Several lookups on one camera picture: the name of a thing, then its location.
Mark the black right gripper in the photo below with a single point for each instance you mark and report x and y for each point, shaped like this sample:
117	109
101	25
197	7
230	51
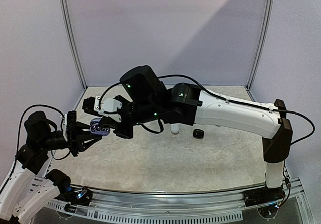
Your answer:
124	124

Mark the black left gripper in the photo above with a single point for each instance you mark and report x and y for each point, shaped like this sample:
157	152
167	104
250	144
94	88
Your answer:
73	139

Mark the silver blue charging case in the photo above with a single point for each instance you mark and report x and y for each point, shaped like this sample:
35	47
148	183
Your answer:
97	128

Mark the white oval charging case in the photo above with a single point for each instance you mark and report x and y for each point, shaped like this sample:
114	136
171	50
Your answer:
174	128

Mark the glossy black earbud charging case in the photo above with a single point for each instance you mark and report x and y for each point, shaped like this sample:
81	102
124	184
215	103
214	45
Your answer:
198	134

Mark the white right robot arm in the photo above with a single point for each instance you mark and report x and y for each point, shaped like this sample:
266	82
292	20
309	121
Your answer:
190	104

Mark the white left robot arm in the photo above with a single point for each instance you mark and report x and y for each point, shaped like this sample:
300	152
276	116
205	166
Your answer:
42	137

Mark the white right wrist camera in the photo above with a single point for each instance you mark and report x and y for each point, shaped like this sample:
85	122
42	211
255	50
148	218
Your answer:
108	108

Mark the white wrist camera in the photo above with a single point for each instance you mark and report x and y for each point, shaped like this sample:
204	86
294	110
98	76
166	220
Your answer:
69	125
108	108

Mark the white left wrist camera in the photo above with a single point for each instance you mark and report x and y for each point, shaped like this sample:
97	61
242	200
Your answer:
69	125

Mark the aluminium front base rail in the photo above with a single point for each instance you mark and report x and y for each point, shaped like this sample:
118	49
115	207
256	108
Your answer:
295	210

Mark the white perforated cable tray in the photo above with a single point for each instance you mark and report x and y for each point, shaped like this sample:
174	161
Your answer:
56	212

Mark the aluminium left corner post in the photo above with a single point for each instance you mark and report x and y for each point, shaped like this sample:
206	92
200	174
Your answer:
72	44

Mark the aluminium corner post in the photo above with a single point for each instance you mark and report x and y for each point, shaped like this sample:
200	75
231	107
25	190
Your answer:
72	44
261	43

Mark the aluminium right corner post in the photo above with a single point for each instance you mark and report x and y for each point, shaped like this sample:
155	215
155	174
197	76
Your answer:
261	43

